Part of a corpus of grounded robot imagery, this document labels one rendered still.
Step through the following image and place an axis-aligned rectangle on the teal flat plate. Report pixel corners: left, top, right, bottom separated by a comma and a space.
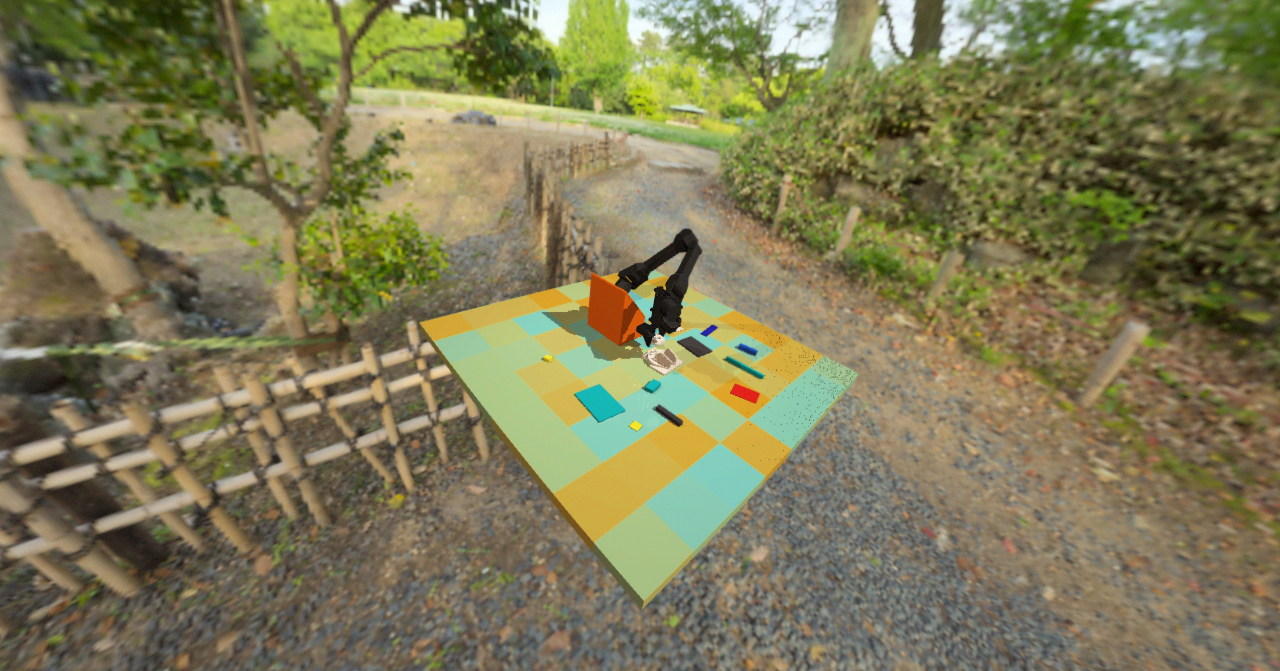
573, 384, 625, 423

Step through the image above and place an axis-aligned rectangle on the black long rectangular bar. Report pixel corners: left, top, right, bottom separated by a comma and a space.
657, 403, 684, 426

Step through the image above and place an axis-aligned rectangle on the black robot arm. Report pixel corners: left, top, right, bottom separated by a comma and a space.
614, 228, 703, 334

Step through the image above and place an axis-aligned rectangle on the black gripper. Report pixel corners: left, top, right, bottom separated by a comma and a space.
636, 307, 666, 347

